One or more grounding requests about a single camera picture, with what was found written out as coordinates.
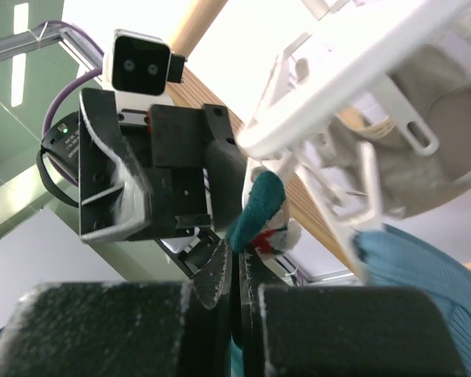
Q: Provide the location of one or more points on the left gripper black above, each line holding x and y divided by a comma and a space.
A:
189, 155

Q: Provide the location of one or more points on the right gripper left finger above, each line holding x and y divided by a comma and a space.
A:
179, 328

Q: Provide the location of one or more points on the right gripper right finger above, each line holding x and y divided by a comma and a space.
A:
340, 331

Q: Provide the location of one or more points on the blue sock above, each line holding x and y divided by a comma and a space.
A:
393, 257

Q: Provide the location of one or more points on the dark green sock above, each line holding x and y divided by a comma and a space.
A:
265, 200

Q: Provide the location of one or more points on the white plastic clip hanger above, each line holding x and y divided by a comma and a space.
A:
341, 63

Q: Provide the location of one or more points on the green sock with reindeer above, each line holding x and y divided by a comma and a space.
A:
273, 243

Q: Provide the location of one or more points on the beige grey sock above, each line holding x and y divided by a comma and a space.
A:
423, 145

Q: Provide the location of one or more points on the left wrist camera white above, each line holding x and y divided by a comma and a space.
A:
138, 67

